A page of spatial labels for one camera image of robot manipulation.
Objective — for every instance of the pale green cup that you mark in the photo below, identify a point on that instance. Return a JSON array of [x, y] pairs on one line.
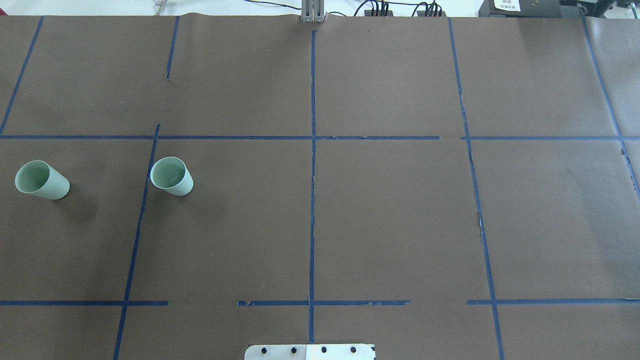
[[37, 178], [170, 174]]

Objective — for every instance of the left black power strip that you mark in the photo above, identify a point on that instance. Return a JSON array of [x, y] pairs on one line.
[[379, 9]]

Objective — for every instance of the black power strip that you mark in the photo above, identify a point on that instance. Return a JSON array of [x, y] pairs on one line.
[[379, 9], [428, 10]]

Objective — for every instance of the right black power strip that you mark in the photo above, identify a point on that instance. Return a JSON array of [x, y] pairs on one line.
[[428, 10]]

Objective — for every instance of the black box with label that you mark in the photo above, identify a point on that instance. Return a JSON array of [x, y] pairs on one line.
[[527, 9]]

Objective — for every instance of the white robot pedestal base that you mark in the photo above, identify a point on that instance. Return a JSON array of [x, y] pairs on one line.
[[331, 351]]

